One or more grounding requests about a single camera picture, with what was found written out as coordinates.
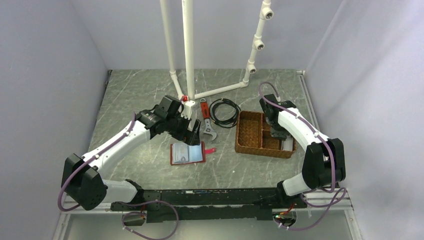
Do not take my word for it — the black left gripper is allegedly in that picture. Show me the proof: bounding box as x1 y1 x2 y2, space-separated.
165 111 201 146

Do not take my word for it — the red card holder wallet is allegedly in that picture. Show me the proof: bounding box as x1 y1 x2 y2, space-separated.
170 141 217 166

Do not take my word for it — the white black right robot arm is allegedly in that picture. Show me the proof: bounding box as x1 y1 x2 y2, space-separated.
259 94 346 208

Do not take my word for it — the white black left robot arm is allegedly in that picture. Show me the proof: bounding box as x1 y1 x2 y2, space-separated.
57 110 201 212

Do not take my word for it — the white cards stack in basket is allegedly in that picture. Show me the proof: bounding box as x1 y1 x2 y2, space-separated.
281 138 294 152

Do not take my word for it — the brown woven divided basket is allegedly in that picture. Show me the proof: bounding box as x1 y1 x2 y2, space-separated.
234 110 297 159

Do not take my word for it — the red handled adjustable wrench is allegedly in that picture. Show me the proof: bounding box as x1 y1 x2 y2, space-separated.
200 98 217 141

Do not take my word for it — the white PVC pipe frame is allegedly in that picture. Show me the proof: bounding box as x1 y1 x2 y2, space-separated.
159 0 274 121

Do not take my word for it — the black coiled cable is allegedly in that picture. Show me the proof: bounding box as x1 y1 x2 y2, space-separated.
209 97 242 129

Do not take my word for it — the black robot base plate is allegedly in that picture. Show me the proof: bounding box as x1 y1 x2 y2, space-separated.
110 187 307 223

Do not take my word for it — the aluminium rail frame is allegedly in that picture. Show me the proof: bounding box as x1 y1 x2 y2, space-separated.
52 70 364 240

